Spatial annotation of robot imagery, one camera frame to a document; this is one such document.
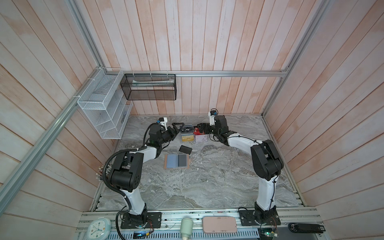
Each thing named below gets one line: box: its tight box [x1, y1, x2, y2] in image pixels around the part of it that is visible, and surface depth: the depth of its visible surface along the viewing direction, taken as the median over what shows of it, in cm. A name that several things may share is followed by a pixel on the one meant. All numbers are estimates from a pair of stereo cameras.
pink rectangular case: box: [202, 216, 238, 234], surface depth 73 cm
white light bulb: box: [180, 215, 194, 240], surface depth 67 cm
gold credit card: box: [181, 135, 195, 142], surface depth 104 cm
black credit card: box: [178, 145, 193, 155], surface depth 103 cm
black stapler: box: [288, 223, 326, 234], surface depth 70 cm
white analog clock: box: [87, 217, 112, 240], surface depth 70 cm
